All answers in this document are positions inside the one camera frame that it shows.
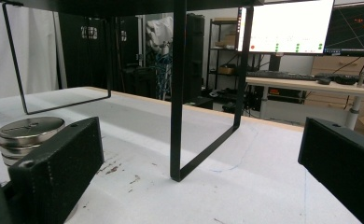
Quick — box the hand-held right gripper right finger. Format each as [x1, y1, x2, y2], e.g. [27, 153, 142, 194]
[297, 117, 364, 224]

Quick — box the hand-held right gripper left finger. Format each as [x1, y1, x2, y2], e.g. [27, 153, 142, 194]
[7, 116, 105, 224]

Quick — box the stack of round metal tins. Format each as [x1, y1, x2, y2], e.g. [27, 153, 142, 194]
[0, 116, 66, 168]

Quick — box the wooden desk with white legs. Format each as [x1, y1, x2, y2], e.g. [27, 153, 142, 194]
[245, 76, 364, 131]

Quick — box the black keyboard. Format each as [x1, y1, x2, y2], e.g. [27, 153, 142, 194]
[246, 70, 318, 82]

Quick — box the white curtain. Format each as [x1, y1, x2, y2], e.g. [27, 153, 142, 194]
[0, 0, 66, 101]

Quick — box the dark-screen monitor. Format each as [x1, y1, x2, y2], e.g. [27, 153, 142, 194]
[324, 1, 364, 57]

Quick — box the black metal shelf riser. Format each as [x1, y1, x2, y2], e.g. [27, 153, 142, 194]
[0, 0, 265, 183]

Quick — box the white-screen monitor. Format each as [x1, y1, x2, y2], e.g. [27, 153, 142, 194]
[236, 0, 336, 55]

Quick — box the black metal storage rack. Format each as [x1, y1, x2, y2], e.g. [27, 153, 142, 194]
[205, 18, 245, 94]

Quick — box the white cloth bundle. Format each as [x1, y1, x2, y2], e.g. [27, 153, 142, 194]
[146, 16, 175, 50]

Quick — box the black equipment case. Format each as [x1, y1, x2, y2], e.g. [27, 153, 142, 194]
[183, 12, 206, 102]

